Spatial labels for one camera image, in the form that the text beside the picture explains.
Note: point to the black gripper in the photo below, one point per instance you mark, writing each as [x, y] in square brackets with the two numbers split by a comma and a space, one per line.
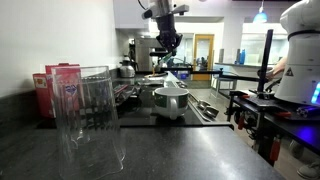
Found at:
[166, 26]

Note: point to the green marker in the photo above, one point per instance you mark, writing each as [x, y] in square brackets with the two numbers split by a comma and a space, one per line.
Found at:
[165, 60]

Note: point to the person's forearm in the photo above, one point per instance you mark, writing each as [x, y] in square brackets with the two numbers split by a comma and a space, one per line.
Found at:
[276, 68]

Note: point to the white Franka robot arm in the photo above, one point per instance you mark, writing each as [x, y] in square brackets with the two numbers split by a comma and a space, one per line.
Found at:
[300, 66]

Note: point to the silver stove knob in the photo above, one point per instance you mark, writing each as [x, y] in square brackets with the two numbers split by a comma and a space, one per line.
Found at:
[202, 105]
[211, 112]

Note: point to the stainless steel appliance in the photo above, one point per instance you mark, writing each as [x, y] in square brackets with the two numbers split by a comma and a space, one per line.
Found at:
[145, 53]

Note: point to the yellow door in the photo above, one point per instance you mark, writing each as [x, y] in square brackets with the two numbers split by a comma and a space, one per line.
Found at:
[203, 55]

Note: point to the silver kettle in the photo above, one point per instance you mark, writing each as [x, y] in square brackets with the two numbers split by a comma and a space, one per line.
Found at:
[126, 69]

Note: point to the white and green mug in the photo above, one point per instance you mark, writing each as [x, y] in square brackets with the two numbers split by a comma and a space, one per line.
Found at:
[171, 101]

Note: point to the grey bottle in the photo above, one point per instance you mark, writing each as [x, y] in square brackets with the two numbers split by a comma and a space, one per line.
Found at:
[237, 56]

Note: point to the blue bottle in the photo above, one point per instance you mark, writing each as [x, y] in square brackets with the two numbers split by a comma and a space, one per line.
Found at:
[242, 56]

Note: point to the orange and black clamp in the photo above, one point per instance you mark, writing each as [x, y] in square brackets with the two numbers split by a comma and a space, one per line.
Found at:
[240, 121]
[275, 150]
[245, 96]
[283, 114]

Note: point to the blue pendant lamp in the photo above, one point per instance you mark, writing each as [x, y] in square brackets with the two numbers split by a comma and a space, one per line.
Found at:
[260, 16]

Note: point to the tall red box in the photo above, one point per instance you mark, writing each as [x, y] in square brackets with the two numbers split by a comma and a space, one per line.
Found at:
[63, 71]

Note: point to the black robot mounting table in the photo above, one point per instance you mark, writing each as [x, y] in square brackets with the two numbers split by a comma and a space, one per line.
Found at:
[266, 106]

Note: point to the clear glass beaker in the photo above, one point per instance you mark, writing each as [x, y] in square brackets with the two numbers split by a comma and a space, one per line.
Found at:
[86, 123]

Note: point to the small red box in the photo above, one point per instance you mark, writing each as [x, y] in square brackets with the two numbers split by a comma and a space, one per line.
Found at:
[42, 96]

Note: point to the white shoe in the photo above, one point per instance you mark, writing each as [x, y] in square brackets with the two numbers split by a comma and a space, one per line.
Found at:
[308, 170]

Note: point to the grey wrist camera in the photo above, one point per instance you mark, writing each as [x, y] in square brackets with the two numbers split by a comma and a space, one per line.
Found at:
[146, 14]

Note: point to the white wall cabinet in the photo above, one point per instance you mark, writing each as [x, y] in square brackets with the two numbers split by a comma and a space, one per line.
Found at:
[130, 13]

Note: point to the black camera stand pole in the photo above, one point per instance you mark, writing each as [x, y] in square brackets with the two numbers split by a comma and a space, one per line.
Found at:
[265, 60]

